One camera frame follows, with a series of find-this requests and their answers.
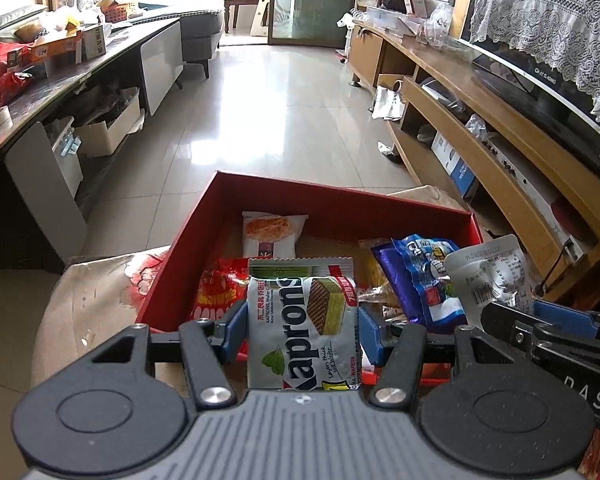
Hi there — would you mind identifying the white-green cardboard box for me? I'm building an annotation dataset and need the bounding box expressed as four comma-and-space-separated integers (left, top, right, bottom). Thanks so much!
80, 24, 108, 58

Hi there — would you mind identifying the grey sofa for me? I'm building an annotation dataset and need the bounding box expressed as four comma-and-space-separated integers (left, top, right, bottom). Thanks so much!
130, 7, 226, 81

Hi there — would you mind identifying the wooden television cabinet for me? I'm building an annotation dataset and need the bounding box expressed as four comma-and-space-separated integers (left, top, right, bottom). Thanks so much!
347, 17, 600, 306

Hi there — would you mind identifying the orange-white cardboard box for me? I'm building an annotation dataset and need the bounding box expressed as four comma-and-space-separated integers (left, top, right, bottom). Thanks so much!
30, 35, 83, 61

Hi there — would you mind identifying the long white device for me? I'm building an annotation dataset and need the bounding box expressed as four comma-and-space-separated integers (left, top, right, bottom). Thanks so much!
480, 137, 581, 261

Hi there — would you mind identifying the red snack packet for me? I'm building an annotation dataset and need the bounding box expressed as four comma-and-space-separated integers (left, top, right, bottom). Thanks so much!
192, 258, 251, 321

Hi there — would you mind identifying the clear bag of yellow snacks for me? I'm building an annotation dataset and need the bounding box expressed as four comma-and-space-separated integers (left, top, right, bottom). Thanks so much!
357, 237, 406, 318

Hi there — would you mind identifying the black television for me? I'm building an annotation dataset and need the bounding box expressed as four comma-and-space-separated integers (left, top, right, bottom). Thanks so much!
460, 0, 600, 186

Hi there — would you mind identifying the white noodle cake packet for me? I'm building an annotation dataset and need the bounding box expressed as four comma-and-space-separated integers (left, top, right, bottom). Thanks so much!
241, 211, 309, 261

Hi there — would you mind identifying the red cardboard box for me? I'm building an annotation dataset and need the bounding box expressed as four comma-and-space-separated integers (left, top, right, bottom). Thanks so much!
135, 170, 483, 388

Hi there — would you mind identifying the blue printed snack packet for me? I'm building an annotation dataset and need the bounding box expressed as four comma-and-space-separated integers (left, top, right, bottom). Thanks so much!
391, 234, 468, 333

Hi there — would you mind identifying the white lace cloth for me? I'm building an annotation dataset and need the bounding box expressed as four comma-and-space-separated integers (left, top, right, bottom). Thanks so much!
467, 0, 600, 123

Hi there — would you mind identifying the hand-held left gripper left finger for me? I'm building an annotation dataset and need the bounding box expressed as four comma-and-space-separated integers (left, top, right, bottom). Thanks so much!
90, 300, 248, 408

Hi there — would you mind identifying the white printed packet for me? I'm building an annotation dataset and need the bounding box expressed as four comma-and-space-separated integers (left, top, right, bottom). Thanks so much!
444, 234, 533, 331

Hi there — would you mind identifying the glass sliding door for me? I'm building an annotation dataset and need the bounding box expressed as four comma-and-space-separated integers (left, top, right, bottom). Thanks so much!
270, 0, 363, 46

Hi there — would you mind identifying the purple snack packet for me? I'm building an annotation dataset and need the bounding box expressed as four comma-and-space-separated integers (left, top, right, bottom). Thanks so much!
370, 240, 421, 321

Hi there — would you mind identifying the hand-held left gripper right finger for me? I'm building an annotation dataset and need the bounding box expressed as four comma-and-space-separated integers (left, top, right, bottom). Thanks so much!
357, 304, 521, 408

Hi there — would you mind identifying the white-blue box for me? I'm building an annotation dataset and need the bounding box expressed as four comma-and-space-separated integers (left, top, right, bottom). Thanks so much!
430, 132, 476, 198

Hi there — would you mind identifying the dark-topped long table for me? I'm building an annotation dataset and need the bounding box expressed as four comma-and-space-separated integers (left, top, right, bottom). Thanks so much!
0, 17, 186, 271

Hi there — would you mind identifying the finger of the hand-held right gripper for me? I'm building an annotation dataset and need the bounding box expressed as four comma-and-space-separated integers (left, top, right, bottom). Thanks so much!
480, 301, 538, 361
532, 300, 600, 348

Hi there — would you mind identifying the red woven basket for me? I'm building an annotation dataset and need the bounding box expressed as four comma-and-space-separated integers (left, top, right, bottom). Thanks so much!
102, 2, 138, 21

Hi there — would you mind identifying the beige floral tablecloth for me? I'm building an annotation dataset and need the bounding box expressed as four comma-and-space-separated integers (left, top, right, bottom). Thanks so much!
30, 185, 600, 480

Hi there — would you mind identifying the red plastic bag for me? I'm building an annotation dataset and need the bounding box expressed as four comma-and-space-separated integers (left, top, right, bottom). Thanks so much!
0, 42, 36, 116

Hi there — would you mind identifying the silver foil bag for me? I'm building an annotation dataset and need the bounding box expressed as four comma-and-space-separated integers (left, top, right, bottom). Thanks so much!
371, 86, 407, 122

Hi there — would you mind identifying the clear plastic bag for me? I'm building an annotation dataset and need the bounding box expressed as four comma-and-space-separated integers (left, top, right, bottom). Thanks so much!
422, 2, 456, 48

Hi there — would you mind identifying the grey-green wafer packet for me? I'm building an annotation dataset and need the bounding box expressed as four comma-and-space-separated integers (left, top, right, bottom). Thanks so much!
246, 257, 363, 393

